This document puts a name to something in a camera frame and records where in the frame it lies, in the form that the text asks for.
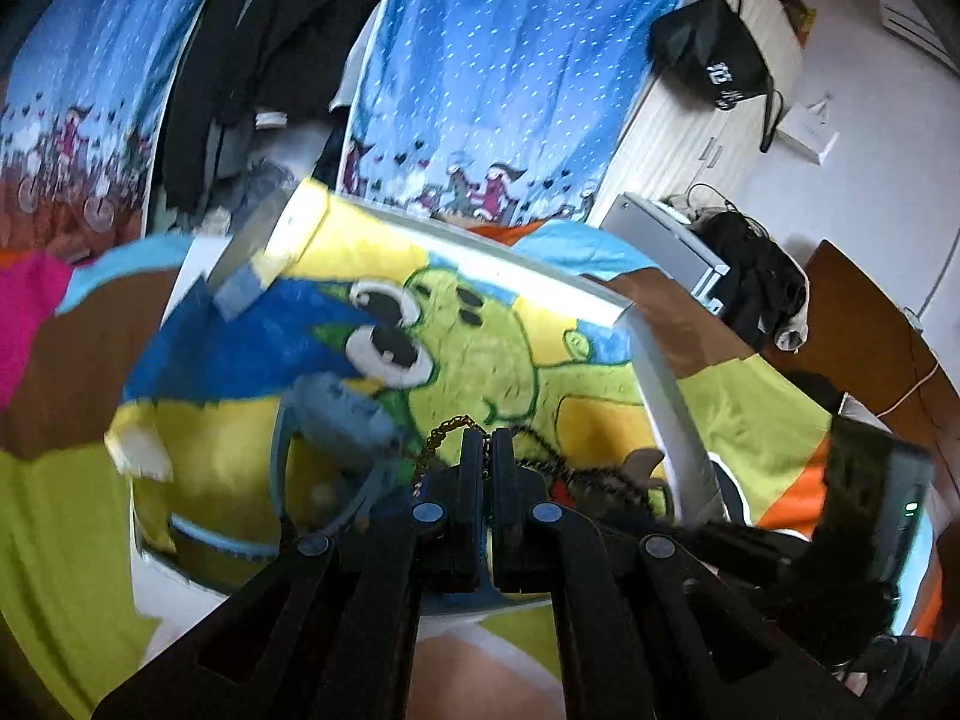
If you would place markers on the pile of black clothes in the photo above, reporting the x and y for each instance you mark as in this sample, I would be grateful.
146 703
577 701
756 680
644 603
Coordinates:
757 270

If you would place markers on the white small box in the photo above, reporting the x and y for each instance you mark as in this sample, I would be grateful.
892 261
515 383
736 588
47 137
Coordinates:
810 131

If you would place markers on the white side table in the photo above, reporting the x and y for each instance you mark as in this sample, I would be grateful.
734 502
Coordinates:
667 240

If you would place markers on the green cartoon printed cloth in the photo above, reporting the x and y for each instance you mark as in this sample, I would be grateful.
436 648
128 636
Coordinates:
487 330

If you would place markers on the blue dotted curtain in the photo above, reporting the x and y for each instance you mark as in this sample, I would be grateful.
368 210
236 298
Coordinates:
510 75
75 90

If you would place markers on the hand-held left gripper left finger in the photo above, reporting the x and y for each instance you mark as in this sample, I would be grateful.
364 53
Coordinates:
469 510

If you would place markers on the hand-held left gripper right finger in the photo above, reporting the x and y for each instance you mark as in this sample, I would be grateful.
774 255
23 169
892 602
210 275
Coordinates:
510 510

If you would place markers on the white wardrobe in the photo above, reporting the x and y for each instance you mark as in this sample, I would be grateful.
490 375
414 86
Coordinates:
675 157

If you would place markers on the black hanging jacket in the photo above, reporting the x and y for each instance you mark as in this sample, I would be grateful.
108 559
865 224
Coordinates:
255 52

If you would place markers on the brown wooden headboard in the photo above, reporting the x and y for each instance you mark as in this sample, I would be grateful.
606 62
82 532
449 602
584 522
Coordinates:
862 337

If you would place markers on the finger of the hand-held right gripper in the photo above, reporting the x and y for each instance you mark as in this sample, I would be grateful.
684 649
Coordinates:
742 540

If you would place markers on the colourful cartoon printed blanket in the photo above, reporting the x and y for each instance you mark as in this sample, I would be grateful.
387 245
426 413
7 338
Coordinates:
60 502

